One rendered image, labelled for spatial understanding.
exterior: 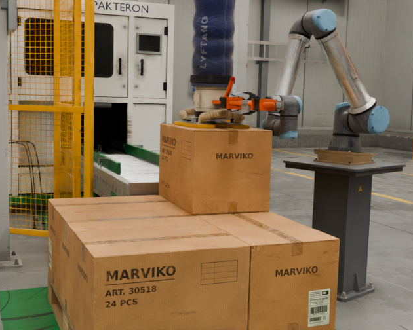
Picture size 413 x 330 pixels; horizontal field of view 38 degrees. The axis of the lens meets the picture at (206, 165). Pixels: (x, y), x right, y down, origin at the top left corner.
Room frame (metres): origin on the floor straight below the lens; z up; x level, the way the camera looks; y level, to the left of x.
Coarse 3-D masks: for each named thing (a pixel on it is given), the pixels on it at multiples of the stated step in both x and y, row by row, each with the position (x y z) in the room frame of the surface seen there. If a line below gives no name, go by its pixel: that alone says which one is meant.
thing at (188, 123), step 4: (180, 120) 3.22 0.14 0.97; (184, 120) 3.23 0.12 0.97; (188, 120) 3.18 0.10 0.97; (196, 120) 3.06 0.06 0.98; (176, 124) 3.23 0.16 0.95; (180, 124) 3.17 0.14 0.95; (184, 124) 3.11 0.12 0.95; (188, 124) 3.06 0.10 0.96; (192, 124) 3.00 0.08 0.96; (196, 124) 2.96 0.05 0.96; (200, 124) 2.96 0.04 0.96; (204, 124) 2.97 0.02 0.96; (208, 124) 2.98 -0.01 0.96; (212, 124) 2.99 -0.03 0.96
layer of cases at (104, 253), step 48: (48, 240) 3.13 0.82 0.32; (96, 240) 2.25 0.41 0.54; (144, 240) 2.28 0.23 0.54; (192, 240) 2.30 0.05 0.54; (240, 240) 2.32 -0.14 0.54; (288, 240) 2.34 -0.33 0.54; (336, 240) 2.39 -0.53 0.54; (96, 288) 2.03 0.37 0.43; (144, 288) 2.09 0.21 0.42; (192, 288) 2.16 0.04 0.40; (240, 288) 2.23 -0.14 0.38; (288, 288) 2.31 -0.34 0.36; (336, 288) 2.40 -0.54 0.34
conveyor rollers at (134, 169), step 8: (120, 160) 5.03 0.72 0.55; (128, 160) 5.05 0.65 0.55; (136, 160) 5.08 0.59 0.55; (144, 160) 5.10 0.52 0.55; (128, 168) 4.50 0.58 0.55; (136, 168) 4.52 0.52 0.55; (144, 168) 4.54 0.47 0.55; (152, 168) 4.57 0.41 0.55; (128, 176) 4.12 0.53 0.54; (136, 176) 4.07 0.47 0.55; (144, 176) 4.08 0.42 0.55; (152, 176) 4.10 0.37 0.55
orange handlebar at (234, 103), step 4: (212, 100) 3.08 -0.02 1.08; (216, 100) 3.03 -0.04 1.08; (236, 100) 2.80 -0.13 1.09; (240, 100) 2.80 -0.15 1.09; (232, 104) 2.85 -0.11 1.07; (236, 104) 2.80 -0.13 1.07; (240, 104) 2.76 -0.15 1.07; (248, 104) 2.68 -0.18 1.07; (264, 104) 2.55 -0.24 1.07; (268, 104) 2.55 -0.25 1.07; (272, 104) 2.55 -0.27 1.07
